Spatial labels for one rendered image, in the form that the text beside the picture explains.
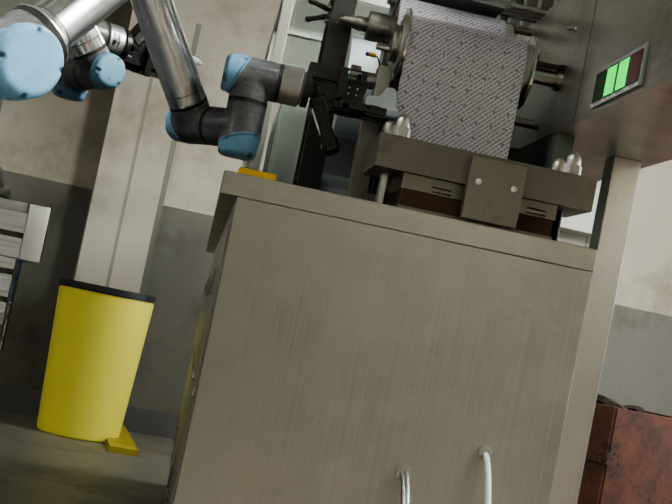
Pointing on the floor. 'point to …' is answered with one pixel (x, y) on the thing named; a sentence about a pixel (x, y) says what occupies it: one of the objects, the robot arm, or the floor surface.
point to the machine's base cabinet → (372, 367)
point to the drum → (92, 360)
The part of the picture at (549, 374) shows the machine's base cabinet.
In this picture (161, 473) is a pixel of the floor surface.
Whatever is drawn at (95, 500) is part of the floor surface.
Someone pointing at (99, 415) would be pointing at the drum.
